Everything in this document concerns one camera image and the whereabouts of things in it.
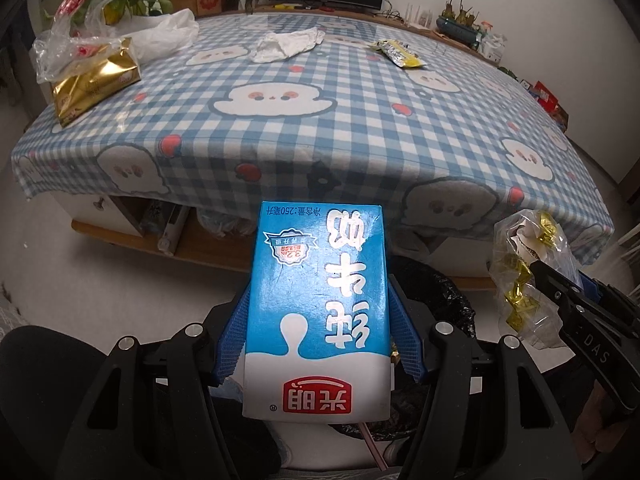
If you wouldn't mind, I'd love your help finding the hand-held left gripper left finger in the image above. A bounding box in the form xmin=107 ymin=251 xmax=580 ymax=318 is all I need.
xmin=55 ymin=285 xmax=251 ymax=480

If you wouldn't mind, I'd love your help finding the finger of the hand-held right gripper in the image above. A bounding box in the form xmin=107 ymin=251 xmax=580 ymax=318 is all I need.
xmin=579 ymin=271 xmax=604 ymax=307
xmin=531 ymin=261 xmax=590 ymax=317

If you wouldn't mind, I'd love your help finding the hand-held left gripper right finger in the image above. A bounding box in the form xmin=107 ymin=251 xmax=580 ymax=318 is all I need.
xmin=389 ymin=286 xmax=586 ymax=480

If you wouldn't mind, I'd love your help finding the clear bag of candy wrappers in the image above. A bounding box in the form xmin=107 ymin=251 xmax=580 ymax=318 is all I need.
xmin=487 ymin=208 xmax=583 ymax=348

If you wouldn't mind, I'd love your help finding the trash bin with black bag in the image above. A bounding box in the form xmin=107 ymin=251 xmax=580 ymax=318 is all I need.
xmin=270 ymin=255 xmax=477 ymax=480

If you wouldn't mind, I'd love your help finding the blue white milk carton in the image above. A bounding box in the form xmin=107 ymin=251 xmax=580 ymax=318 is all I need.
xmin=242 ymin=201 xmax=392 ymax=422

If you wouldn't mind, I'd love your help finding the person's right hand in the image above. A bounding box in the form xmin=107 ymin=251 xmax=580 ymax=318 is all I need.
xmin=574 ymin=385 xmax=640 ymax=454

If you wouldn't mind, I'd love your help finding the wooden low table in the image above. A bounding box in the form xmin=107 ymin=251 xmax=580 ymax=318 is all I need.
xmin=70 ymin=192 xmax=506 ymax=293

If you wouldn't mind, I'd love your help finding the pink drinking straw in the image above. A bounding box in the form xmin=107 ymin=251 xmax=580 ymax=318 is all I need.
xmin=361 ymin=421 xmax=387 ymax=472

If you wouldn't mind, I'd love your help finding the crumpled clear plastic bag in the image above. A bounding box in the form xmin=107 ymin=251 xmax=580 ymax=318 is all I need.
xmin=196 ymin=209 xmax=257 ymax=238

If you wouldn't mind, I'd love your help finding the white rolled item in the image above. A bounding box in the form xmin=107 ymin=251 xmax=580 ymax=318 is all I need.
xmin=157 ymin=206 xmax=190 ymax=257

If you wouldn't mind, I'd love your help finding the blue checkered printed tablecloth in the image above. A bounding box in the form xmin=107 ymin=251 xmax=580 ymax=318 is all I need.
xmin=11 ymin=11 xmax=615 ymax=266

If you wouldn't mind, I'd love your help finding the white printed bag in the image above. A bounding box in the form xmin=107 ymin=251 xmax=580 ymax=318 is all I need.
xmin=480 ymin=22 xmax=506 ymax=63

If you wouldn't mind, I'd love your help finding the blue pot with bonsai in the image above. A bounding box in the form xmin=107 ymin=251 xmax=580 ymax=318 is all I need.
xmin=436 ymin=0 xmax=483 ymax=43

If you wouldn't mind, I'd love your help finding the yellow green snack wrapper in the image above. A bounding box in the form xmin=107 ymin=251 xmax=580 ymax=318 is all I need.
xmin=370 ymin=40 xmax=428 ymax=68

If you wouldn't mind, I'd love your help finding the gold foil package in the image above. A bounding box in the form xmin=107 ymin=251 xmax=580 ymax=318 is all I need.
xmin=50 ymin=37 xmax=142 ymax=128

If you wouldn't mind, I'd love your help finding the crumpled white tissue paper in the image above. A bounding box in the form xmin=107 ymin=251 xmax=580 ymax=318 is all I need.
xmin=250 ymin=26 xmax=326 ymax=63

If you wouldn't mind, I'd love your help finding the white plastic bag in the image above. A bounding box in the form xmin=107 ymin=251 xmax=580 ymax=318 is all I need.
xmin=125 ymin=9 xmax=201 ymax=61

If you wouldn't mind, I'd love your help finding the clear bag with red print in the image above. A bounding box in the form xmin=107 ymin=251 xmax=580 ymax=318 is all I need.
xmin=30 ymin=0 xmax=176 ymax=83

